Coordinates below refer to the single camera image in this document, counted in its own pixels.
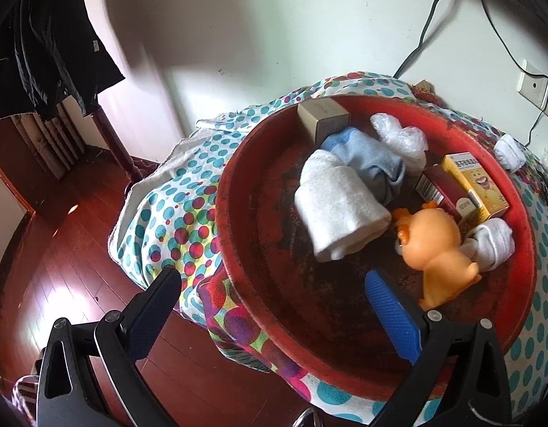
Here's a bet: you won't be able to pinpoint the orange yellow medicine box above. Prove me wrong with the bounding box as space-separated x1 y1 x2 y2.
441 152 510 226

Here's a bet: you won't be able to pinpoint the red snack wrapper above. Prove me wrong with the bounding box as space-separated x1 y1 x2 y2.
410 80 447 108

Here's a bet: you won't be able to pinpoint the white towel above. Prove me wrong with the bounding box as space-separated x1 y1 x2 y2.
294 149 392 262

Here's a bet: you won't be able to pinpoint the tan cardboard box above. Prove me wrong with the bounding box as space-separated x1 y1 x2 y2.
297 97 350 147

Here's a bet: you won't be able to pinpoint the white wall socket plate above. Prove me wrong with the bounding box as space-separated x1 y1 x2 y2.
516 60 548 118

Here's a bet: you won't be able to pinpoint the round red rusty tray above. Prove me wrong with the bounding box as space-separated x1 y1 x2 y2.
216 95 537 401

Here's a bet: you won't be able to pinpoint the thick black wall cable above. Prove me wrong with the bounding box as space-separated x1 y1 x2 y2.
392 0 457 80

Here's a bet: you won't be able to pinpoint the black hanging clothes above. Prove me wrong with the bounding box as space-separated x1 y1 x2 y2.
0 0 124 121

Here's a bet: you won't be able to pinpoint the red cream Marubi box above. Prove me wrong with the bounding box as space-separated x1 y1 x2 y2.
415 165 478 232

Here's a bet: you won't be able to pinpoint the white rolled sock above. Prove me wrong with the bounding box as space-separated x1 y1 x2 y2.
494 133 527 174

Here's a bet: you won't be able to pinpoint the light blue cloth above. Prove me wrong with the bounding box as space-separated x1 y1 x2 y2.
320 126 406 205

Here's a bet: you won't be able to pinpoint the thin black wall cable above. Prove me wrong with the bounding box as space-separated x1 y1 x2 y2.
475 0 548 148

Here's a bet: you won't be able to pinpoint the white sock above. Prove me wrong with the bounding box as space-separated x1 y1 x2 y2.
494 133 527 174
459 218 515 273

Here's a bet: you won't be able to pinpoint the polka dot bed sheet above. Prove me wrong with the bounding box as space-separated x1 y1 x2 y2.
108 72 548 423

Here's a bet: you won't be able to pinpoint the orange rubber chick toy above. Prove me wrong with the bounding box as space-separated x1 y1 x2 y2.
392 201 481 311

